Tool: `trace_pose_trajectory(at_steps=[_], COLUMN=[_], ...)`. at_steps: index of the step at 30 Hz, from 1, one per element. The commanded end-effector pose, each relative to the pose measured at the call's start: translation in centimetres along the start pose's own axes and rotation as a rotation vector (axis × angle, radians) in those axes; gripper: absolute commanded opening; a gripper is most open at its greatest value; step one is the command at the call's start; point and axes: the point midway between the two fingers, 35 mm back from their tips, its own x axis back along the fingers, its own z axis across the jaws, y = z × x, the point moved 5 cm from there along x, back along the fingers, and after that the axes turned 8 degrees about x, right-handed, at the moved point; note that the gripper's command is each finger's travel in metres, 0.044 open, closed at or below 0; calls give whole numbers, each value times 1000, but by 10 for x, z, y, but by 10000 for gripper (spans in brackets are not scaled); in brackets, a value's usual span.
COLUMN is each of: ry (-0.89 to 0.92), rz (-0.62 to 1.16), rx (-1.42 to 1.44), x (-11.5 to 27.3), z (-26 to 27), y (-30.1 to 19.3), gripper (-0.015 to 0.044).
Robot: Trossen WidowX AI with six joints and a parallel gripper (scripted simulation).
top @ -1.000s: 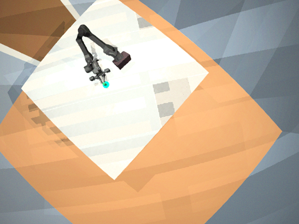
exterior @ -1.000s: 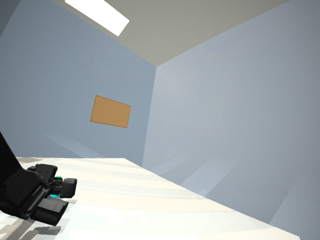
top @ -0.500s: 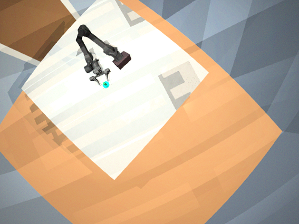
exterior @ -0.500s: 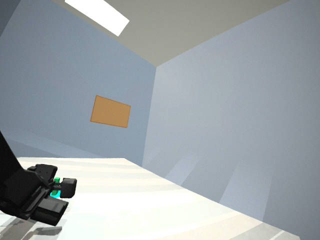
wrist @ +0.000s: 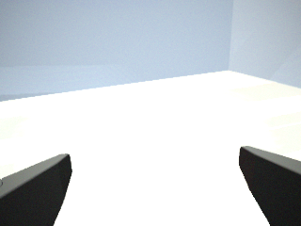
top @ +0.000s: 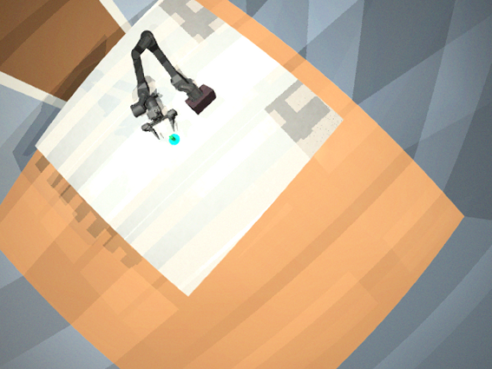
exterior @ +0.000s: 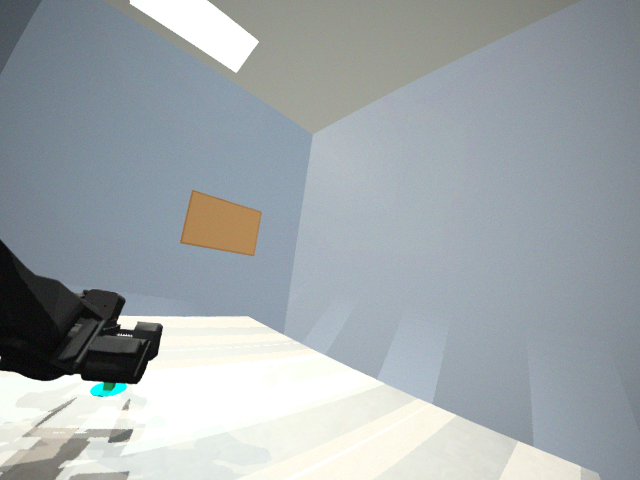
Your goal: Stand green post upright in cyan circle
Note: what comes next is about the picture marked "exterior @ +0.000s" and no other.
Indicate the cyan circle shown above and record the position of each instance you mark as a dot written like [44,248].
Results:
[97,390]

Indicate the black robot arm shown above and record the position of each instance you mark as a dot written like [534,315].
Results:
[37,337]

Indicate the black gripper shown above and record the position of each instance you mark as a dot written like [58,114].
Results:
[145,330]

